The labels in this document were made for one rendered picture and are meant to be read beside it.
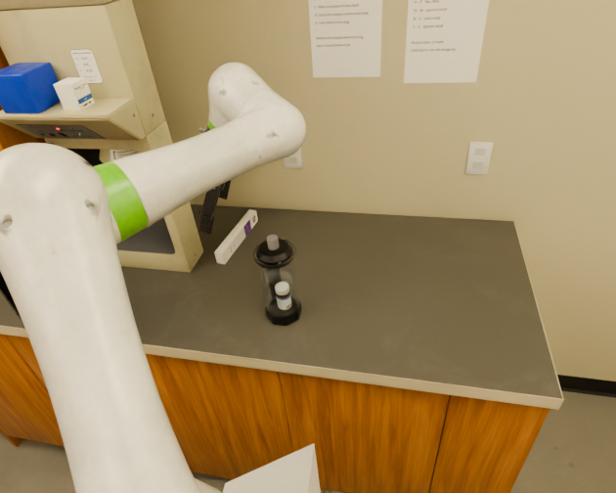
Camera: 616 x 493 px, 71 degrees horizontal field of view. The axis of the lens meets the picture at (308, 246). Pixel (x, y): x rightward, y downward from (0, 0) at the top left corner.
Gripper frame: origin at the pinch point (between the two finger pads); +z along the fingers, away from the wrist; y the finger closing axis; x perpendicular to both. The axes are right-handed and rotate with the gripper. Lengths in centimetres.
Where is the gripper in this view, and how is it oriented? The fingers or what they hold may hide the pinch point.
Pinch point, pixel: (214, 210)
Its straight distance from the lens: 114.7
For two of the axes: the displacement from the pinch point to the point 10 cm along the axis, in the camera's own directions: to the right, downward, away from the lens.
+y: -1.6, 7.1, -6.8
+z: -2.8, 6.3, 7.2
